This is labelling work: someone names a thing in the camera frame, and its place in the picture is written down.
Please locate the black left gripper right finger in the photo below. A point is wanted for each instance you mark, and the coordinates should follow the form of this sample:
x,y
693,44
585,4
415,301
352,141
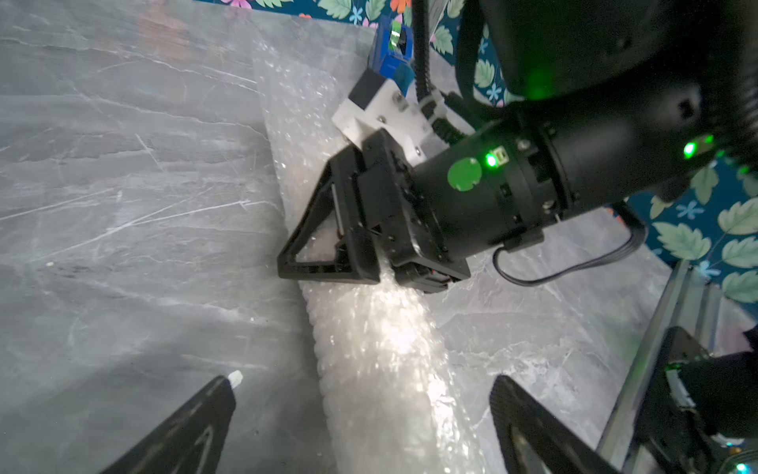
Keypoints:
x,y
532,440

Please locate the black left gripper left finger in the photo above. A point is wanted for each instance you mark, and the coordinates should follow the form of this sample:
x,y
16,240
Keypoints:
x,y
192,439

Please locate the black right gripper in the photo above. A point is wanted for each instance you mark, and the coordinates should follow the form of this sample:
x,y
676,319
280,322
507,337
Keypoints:
x,y
372,190

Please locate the clear bubble wrap sheet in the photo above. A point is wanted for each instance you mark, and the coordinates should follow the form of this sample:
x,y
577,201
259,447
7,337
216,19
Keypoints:
x,y
388,390

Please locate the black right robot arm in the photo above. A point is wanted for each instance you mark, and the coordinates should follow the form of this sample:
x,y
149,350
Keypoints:
x,y
574,105

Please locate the blue rectangular box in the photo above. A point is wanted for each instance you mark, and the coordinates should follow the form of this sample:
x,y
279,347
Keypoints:
x,y
391,54

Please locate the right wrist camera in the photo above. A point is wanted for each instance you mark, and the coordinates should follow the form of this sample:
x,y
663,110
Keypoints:
x,y
377,103

